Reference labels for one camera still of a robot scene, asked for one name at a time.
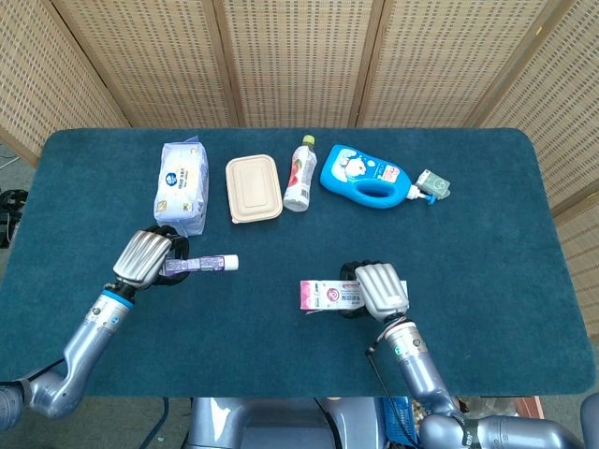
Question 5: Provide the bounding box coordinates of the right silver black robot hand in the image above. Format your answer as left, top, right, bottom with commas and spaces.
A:
339, 260, 411, 323

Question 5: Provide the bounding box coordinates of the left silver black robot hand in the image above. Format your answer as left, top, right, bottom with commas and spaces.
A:
111, 224, 193, 292

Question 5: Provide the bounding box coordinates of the white pink toothpaste box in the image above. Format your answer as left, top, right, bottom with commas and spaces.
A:
299, 279, 408, 312

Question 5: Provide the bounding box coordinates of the purple toothpaste tube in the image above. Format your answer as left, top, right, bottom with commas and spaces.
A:
161, 253, 240, 277

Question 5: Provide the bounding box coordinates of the white blue tissue pack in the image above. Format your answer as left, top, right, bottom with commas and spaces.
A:
153, 135, 210, 239

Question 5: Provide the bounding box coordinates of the teal table mat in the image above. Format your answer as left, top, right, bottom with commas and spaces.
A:
0, 127, 596, 398

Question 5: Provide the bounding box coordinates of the small green carton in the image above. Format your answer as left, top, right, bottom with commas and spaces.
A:
416, 168, 452, 200

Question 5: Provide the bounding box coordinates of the blue detergent pump bottle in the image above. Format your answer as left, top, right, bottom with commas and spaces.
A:
319, 143, 442, 210

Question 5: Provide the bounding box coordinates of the blue plastic basket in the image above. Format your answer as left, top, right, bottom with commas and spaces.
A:
382, 397, 418, 444

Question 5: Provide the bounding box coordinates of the beige lidded food container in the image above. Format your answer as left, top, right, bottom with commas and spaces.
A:
225, 153, 285, 225

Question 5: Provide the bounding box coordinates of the black floor equipment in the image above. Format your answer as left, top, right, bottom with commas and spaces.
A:
0, 188, 30, 249

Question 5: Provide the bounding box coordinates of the drink bottle with green cap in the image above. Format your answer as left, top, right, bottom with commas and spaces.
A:
283, 135, 318, 213

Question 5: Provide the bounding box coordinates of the grey-blue robot torso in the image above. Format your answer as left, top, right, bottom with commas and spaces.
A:
186, 397, 387, 449

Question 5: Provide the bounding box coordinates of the blue floor cable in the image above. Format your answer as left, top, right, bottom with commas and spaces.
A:
139, 397, 169, 449

